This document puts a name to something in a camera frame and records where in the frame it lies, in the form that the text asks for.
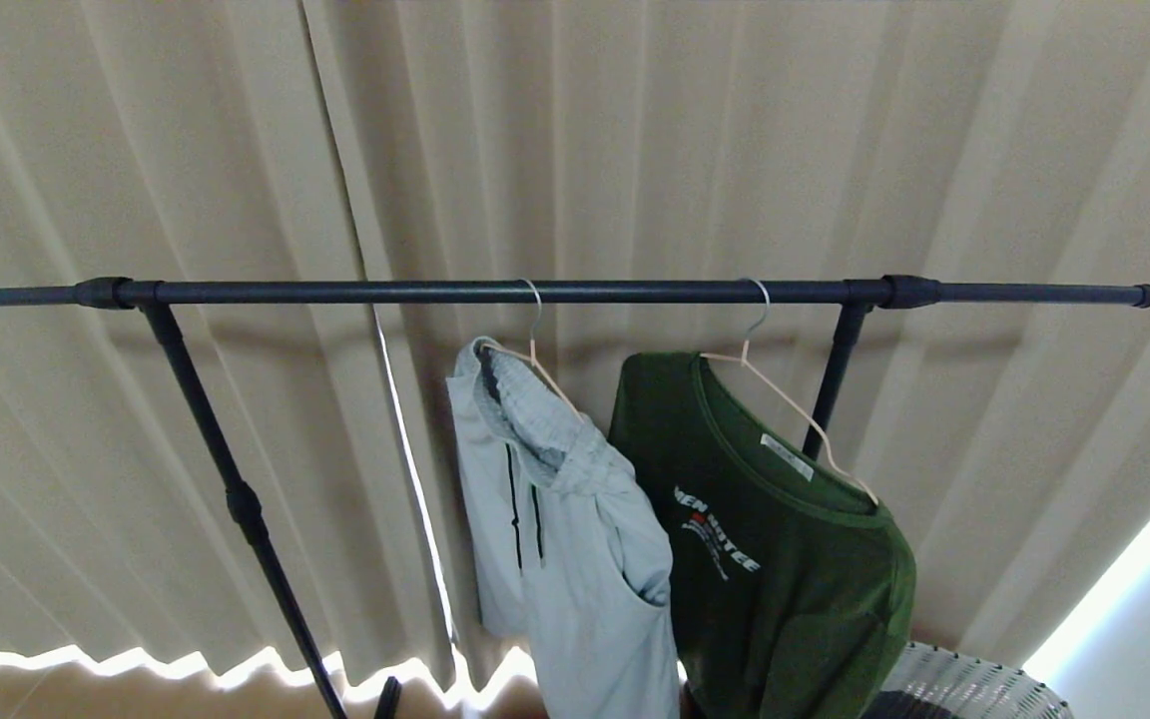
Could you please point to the black clothes rack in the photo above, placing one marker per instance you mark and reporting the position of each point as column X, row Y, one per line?
column 635, row 292

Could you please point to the green garment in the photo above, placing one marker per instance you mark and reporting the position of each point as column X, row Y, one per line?
column 795, row 599

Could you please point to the pale grey shorts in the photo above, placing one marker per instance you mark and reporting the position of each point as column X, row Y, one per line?
column 575, row 579

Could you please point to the pink clothes hanger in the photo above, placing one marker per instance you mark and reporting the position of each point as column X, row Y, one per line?
column 535, row 355
column 785, row 394

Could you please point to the white laundry basket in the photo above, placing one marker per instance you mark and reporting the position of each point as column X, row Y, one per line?
column 974, row 684

